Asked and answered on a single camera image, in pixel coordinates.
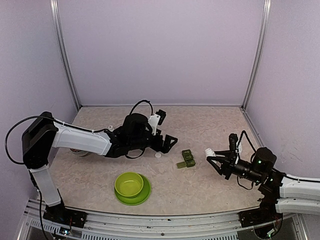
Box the aluminium front rail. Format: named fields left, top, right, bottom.
left=14, top=199, right=309, bottom=240

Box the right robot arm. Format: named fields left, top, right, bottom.
left=204, top=131, right=320, bottom=222

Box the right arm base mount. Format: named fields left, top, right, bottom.
left=238, top=208, right=283, bottom=228

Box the plain white bottle cap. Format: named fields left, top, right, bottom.
left=155, top=152, right=162, bottom=158

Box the green bowl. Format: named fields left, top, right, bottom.
left=114, top=172, right=144, bottom=198

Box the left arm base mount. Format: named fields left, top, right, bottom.
left=43, top=208, right=87, bottom=229

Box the left aluminium frame post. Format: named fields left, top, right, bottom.
left=50, top=0, right=82, bottom=111

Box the green plate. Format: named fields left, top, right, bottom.
left=114, top=174, right=151, bottom=206

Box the white pill bottle with code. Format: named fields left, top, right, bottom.
left=107, top=125, right=114, bottom=132

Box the right aluminium frame post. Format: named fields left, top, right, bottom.
left=241, top=0, right=272, bottom=112

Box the red patterned white bowl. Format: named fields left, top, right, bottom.
left=69, top=148, right=89, bottom=157

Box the aluminium frame post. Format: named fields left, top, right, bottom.
left=50, top=0, right=82, bottom=111
left=241, top=0, right=272, bottom=112

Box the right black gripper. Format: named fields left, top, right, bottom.
left=207, top=150, right=264, bottom=184

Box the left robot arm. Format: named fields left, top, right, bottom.
left=22, top=110, right=178, bottom=223

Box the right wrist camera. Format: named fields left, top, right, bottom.
left=228, top=133, right=243, bottom=156

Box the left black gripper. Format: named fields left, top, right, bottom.
left=129, top=129, right=178, bottom=154

